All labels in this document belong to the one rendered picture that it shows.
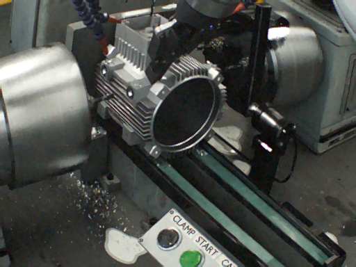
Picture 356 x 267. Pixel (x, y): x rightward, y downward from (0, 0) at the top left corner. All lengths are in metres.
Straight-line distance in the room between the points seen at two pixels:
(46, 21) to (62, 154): 0.38
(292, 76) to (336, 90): 0.21
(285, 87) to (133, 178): 0.37
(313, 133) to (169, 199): 0.51
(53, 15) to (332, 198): 0.79
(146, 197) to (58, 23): 0.43
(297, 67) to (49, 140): 0.59
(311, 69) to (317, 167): 0.27
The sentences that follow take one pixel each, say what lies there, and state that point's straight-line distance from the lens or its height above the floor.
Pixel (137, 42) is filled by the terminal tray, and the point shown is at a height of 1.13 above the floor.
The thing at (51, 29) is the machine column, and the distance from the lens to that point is 1.24.
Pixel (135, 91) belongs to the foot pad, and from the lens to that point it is 1.05.
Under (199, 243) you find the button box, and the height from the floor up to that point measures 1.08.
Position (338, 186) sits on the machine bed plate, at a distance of 1.39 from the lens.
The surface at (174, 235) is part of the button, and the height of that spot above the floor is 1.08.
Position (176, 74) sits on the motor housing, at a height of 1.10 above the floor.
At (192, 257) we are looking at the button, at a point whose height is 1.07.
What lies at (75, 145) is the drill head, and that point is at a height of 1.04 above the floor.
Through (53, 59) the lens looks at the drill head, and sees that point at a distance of 0.97.
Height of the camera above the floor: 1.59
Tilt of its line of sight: 33 degrees down
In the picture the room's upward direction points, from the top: 8 degrees clockwise
